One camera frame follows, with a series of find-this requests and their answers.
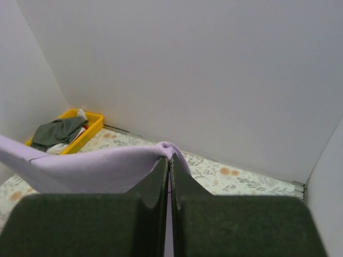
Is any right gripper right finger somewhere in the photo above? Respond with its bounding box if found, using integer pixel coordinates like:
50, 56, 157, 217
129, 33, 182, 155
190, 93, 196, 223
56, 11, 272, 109
169, 156, 327, 256

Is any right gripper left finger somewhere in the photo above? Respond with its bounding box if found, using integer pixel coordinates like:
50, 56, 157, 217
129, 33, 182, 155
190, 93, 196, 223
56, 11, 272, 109
1, 157, 168, 256

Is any purple t-shirt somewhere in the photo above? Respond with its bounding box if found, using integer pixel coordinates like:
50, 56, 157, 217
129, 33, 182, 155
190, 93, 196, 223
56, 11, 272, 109
0, 133, 199, 257

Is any white t-shirt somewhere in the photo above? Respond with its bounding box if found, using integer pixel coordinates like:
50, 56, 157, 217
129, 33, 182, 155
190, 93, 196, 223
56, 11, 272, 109
47, 109, 88, 155

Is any yellow plastic bin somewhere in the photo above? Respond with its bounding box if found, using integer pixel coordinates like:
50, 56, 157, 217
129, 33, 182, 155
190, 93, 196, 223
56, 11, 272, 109
26, 109, 104, 155

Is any dark grey t-shirt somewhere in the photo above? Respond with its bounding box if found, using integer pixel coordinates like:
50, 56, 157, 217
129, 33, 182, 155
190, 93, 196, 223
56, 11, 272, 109
30, 117, 88, 152

